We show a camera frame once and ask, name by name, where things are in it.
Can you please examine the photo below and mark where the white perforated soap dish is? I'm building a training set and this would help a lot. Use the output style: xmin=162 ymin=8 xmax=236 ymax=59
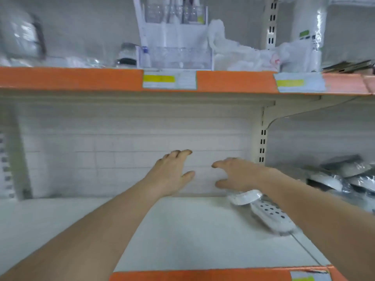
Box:
xmin=251 ymin=199 xmax=298 ymax=235

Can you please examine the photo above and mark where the person's right forearm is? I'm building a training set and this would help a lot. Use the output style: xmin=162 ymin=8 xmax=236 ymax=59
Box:
xmin=261 ymin=169 xmax=375 ymax=281

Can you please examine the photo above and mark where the person's left forearm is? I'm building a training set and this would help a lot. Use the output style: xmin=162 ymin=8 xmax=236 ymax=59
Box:
xmin=0 ymin=181 xmax=162 ymax=281

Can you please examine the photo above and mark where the orange metal store shelving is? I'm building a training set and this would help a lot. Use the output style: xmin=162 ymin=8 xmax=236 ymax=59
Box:
xmin=0 ymin=0 xmax=375 ymax=281

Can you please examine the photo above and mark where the yellow shelf price label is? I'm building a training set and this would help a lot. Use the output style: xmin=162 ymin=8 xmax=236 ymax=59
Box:
xmin=274 ymin=72 xmax=327 ymax=94
xmin=291 ymin=270 xmax=332 ymax=281
xmin=142 ymin=70 xmax=198 ymax=90

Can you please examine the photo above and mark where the white plastic bag red print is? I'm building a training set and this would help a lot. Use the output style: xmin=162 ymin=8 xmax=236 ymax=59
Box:
xmin=234 ymin=41 xmax=296 ymax=73

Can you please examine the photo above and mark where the clear acrylic tray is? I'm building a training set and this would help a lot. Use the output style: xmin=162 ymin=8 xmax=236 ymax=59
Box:
xmin=137 ymin=46 xmax=213 ymax=71

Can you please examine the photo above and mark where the person's left hand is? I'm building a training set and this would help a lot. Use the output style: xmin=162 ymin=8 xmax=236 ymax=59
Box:
xmin=143 ymin=149 xmax=196 ymax=197

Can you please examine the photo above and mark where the person's right hand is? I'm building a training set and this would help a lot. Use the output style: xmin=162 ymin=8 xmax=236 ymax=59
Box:
xmin=212 ymin=158 xmax=276 ymax=192

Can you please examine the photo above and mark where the black flat item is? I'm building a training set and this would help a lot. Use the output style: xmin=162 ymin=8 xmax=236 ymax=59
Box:
xmin=322 ymin=59 xmax=375 ymax=74

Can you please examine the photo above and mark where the wrapped cup stack green label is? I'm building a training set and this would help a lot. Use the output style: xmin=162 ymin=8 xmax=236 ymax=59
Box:
xmin=290 ymin=0 xmax=329 ymax=73

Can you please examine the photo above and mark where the pile of soap dishes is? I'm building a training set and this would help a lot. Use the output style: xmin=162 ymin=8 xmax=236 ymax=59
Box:
xmin=302 ymin=154 xmax=375 ymax=214

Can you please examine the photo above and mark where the clear plastic bag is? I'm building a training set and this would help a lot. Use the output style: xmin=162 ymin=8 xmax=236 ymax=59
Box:
xmin=208 ymin=19 xmax=241 ymax=71

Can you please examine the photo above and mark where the soap dishes shelf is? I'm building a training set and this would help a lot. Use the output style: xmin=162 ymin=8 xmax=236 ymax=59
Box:
xmin=0 ymin=5 xmax=141 ymax=69

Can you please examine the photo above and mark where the white pen organizer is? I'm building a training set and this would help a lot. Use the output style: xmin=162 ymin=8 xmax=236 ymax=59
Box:
xmin=134 ymin=0 xmax=209 ymax=71

